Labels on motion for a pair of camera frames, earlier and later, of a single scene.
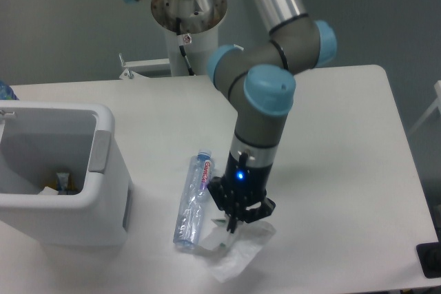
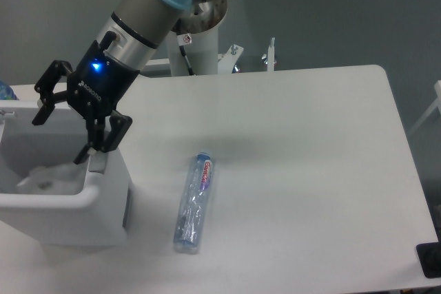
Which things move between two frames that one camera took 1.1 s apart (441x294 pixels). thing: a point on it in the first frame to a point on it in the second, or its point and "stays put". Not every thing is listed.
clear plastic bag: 229,254 to 66,179
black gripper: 244,186 to 98,82
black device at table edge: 429,257 stays put
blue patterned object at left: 6,91 stays put
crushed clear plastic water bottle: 191,210 stays put
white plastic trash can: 39,139 stays put
